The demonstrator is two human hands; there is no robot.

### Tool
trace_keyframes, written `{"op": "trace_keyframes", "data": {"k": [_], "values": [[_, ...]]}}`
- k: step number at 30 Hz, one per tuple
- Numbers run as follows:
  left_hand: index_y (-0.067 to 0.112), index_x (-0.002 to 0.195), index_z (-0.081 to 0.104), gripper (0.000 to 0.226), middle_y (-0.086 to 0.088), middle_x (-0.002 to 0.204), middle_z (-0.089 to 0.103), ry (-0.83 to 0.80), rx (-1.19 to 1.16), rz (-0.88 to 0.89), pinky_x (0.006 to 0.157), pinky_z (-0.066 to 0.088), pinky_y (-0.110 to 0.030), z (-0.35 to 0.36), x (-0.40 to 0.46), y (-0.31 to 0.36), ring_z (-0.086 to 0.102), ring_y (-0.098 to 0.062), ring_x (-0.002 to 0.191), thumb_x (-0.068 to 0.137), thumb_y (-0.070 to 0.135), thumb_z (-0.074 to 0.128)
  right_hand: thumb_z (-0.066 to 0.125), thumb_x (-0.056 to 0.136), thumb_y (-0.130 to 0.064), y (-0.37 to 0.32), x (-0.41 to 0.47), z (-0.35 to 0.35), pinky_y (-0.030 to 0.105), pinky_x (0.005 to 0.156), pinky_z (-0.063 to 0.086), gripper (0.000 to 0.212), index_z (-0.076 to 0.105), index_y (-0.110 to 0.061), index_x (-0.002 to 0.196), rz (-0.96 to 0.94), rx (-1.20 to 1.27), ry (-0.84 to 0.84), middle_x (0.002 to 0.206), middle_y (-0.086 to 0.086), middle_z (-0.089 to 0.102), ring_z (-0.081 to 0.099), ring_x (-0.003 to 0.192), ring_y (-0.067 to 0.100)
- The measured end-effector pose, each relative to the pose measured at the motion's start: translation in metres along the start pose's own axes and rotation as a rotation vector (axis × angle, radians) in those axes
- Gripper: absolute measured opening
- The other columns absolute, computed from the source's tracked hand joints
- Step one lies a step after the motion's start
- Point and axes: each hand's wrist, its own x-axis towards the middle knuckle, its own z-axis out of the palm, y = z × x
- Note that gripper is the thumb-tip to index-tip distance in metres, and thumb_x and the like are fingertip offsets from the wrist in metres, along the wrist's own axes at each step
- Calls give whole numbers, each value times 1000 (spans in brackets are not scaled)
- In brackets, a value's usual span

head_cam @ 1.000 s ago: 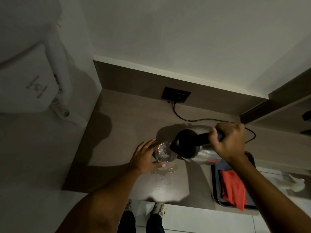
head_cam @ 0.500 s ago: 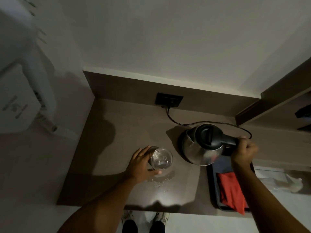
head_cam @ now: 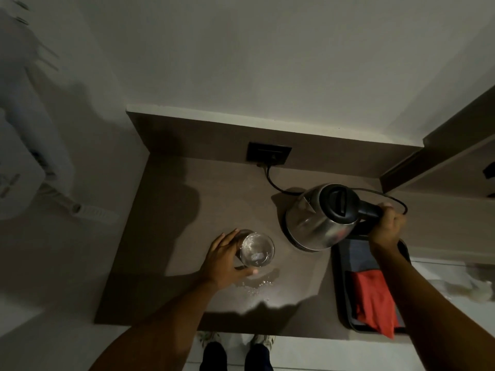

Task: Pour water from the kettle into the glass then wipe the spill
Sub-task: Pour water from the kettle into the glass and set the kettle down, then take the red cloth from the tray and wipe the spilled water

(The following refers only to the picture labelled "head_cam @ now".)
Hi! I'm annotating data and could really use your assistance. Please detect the stainless steel electric kettle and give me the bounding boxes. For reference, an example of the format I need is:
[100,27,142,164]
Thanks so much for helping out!
[285,184,384,251]

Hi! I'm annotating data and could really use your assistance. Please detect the black wall socket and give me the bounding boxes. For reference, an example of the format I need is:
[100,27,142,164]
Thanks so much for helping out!
[247,141,292,166]

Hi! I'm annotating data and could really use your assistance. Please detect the person's left leg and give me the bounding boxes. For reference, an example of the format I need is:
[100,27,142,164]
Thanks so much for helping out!
[200,342,228,371]

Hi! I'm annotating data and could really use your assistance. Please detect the person's left shoe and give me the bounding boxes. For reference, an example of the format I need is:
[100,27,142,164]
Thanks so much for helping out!
[198,331,222,349]

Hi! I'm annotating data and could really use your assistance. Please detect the black tray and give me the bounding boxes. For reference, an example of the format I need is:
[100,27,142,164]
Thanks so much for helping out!
[331,235,411,334]

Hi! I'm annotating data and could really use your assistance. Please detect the black power cable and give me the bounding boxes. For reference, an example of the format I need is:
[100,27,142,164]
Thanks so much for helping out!
[265,164,408,215]

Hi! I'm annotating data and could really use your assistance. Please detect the red cloth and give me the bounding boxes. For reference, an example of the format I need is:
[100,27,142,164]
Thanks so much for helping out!
[351,269,400,340]

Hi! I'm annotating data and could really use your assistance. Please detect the person's left forearm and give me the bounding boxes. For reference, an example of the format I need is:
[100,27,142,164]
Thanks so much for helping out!
[89,275,218,371]

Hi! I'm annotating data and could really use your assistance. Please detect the clear drinking glass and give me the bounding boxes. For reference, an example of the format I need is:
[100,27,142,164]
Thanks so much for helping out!
[236,230,275,268]

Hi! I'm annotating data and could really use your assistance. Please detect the brown wooden cabinet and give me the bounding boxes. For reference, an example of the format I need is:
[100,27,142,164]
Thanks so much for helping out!
[380,87,495,199]

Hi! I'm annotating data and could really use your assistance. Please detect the person's right leg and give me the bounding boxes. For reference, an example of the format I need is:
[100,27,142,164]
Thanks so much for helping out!
[244,344,274,371]

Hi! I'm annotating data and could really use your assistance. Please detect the white remote control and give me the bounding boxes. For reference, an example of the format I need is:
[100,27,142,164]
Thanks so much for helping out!
[71,204,120,225]

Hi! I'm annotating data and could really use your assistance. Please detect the person's shoe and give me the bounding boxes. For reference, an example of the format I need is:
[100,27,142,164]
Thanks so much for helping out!
[251,334,276,350]
[198,331,222,349]

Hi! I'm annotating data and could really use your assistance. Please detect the person's right hand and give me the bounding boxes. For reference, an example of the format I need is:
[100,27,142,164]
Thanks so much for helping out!
[367,203,407,256]

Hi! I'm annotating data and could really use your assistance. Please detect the person's leg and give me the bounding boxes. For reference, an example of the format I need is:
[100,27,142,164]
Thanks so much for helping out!
[244,344,274,371]
[200,342,228,371]

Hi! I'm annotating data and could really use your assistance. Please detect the grey cloth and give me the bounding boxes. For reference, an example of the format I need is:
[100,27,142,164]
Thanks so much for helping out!
[345,239,381,273]

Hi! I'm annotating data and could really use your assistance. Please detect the person's right forearm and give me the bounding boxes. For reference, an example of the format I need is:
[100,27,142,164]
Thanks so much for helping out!
[369,245,495,371]

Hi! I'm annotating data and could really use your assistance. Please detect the person's right shoe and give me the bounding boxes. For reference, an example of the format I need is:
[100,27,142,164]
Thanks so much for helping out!
[251,334,276,350]

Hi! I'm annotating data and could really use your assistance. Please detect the person's left hand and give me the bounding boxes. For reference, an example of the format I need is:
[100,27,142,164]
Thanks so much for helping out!
[198,229,259,291]

